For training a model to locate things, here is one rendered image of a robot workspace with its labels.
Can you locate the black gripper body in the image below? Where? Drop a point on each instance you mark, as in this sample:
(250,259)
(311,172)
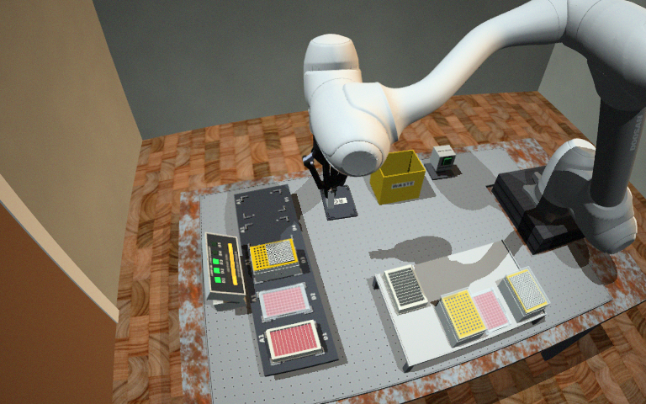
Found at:
(316,152)

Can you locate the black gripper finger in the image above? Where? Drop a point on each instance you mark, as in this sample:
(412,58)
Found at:
(337,179)
(326,183)

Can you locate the dark grey rectangular pad with rg label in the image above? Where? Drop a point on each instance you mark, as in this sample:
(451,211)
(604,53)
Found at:
(343,204)

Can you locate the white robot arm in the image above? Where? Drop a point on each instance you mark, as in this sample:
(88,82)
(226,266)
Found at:
(355,123)

